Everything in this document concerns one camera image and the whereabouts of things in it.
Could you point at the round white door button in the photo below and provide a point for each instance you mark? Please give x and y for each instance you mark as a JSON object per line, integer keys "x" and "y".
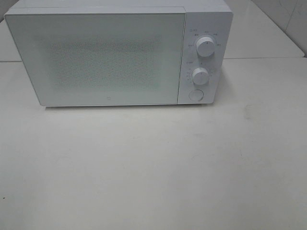
{"x": 196, "y": 95}

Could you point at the white microwave knob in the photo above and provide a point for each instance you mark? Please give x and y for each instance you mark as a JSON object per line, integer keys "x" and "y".
{"x": 205, "y": 46}
{"x": 200, "y": 76}

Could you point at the white microwave door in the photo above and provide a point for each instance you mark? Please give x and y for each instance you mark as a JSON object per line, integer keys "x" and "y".
{"x": 98, "y": 59}

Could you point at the white microwave oven body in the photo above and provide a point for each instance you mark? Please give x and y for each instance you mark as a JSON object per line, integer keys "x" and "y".
{"x": 202, "y": 17}

